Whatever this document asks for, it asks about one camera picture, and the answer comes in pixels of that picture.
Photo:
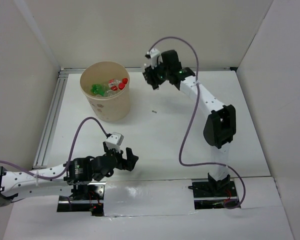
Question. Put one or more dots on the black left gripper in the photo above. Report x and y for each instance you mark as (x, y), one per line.
(129, 164)

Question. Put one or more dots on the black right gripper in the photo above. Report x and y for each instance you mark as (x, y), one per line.
(151, 78)

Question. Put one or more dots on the large clear bottle red label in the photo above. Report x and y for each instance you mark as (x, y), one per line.
(123, 83)

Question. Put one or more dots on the small clear bottle red label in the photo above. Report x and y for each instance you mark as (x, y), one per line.
(113, 84)

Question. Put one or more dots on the green plastic bottle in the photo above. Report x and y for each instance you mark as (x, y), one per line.
(99, 89)

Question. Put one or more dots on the clear bottle black label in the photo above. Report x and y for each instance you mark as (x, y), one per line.
(145, 67)

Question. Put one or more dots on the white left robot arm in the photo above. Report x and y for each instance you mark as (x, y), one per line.
(19, 185)

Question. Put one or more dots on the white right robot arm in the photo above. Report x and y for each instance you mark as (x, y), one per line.
(219, 119)

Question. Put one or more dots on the beige plastic bin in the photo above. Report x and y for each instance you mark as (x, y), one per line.
(115, 105)

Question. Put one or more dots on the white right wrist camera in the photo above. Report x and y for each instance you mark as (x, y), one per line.
(155, 57)

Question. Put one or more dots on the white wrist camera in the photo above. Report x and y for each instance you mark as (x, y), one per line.
(114, 141)
(155, 57)

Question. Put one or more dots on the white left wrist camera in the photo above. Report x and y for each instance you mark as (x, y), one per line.
(114, 141)

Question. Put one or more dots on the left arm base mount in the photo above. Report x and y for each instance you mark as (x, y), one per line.
(84, 199)

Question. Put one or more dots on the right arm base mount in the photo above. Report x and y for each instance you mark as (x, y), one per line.
(205, 199)

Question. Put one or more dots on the aluminium frame rail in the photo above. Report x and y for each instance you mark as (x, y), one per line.
(46, 140)

